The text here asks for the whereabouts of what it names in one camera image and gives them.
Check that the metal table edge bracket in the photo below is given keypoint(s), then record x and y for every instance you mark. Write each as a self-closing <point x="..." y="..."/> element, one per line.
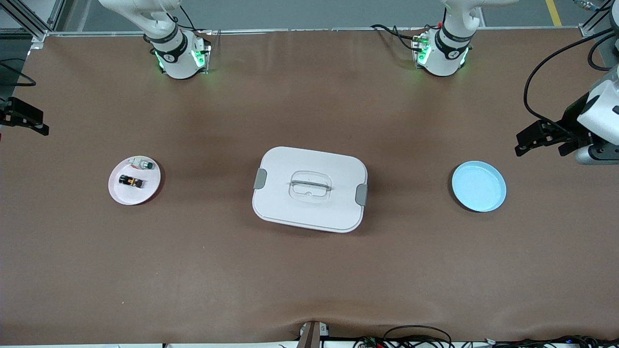
<point x="312" y="336"/>

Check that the green push button switch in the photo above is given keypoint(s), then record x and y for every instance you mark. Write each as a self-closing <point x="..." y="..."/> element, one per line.
<point x="145" y="165"/>

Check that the white lidded storage box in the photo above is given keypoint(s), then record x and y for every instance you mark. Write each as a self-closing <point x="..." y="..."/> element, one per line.
<point x="333" y="164"/>

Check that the brown table mat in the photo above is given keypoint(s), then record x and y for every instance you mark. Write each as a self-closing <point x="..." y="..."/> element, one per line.
<point x="309" y="270"/>

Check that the metal table edge rail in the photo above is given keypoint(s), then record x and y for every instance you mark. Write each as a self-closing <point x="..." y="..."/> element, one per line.
<point x="314" y="30"/>

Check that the light blue round plate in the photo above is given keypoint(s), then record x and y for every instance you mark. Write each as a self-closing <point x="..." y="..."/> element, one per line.
<point x="478" y="186"/>

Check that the aluminium frame profile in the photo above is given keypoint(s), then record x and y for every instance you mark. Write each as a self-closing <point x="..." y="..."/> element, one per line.
<point x="36" y="29"/>
<point x="587" y="30"/>

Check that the grey box latch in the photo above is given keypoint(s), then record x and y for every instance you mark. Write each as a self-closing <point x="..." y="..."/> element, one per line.
<point x="361" y="195"/>
<point x="260" y="179"/>

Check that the pink round plate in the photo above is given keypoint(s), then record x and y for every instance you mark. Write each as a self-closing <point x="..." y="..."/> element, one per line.
<point x="130" y="195"/>

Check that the black and orange switch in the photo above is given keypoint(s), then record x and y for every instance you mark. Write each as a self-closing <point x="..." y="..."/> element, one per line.
<point x="131" y="181"/>

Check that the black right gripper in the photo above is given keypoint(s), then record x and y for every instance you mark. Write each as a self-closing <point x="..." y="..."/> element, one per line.
<point x="19" y="114"/>

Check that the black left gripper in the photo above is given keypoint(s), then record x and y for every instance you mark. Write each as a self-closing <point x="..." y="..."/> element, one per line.
<point x="572" y="118"/>

